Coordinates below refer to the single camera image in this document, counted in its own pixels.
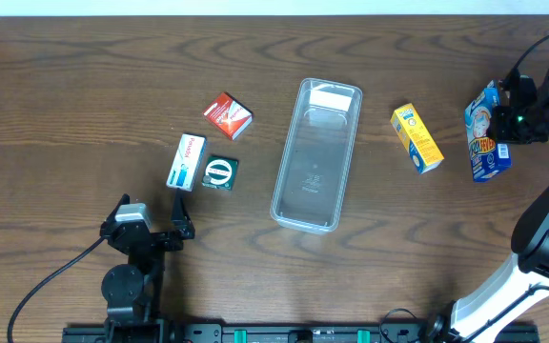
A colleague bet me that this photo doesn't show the white Panadol box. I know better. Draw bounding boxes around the white Panadol box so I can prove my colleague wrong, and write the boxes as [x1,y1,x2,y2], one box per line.
[166,133,207,192]

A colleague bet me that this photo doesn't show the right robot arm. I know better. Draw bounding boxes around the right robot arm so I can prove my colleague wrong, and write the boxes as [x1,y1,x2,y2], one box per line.
[420,68,549,342]

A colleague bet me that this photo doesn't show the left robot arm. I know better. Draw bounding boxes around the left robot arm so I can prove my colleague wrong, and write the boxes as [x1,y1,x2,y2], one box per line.
[99,192,195,327]

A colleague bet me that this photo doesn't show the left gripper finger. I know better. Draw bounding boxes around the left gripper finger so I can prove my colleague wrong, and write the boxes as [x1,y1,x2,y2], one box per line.
[171,191,193,233]
[106,193,130,224]

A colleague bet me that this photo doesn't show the green Zam-Buk tin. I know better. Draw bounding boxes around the green Zam-Buk tin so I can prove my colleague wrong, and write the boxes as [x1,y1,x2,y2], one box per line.
[201,155,238,191]

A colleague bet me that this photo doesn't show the yellow medicine box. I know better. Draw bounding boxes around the yellow medicine box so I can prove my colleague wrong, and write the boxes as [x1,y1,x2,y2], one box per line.
[391,103,444,174]

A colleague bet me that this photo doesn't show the black cable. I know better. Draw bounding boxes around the black cable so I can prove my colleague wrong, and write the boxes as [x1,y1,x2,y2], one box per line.
[6,236,108,343]
[512,27,549,77]

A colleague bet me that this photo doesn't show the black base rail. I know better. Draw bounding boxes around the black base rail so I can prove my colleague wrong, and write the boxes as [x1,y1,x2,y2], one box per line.
[61,321,540,343]

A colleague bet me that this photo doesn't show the blue fever patch box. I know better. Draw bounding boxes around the blue fever patch box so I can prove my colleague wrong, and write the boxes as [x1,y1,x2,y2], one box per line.
[464,80,512,183]

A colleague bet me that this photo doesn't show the right black cable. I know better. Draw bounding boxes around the right black cable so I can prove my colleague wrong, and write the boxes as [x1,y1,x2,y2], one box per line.
[512,27,549,77]

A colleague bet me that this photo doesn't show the red Panadol Actifast box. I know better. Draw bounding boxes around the red Panadol Actifast box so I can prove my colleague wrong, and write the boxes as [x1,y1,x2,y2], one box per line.
[203,92,254,140]

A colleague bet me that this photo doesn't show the left black cable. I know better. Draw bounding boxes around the left black cable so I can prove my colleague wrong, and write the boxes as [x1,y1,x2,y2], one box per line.
[6,236,108,343]

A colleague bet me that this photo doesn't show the clear plastic container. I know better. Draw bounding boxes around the clear plastic container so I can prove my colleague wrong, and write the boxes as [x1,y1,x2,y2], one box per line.
[270,78,363,234]

